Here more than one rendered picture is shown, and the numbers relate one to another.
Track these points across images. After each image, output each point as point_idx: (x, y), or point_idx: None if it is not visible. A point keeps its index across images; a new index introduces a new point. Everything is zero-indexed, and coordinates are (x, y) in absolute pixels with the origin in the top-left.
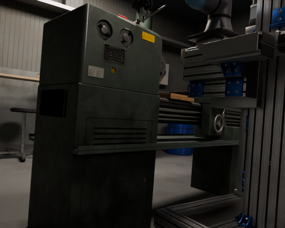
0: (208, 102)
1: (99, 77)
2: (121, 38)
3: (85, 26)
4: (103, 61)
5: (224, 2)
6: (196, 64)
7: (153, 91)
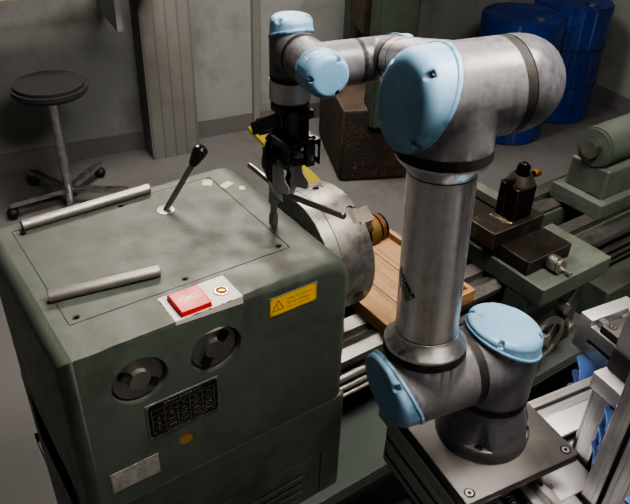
0: (520, 294)
1: (149, 475)
2: (201, 355)
3: (78, 413)
4: (153, 441)
5: (501, 391)
6: (412, 465)
7: (319, 399)
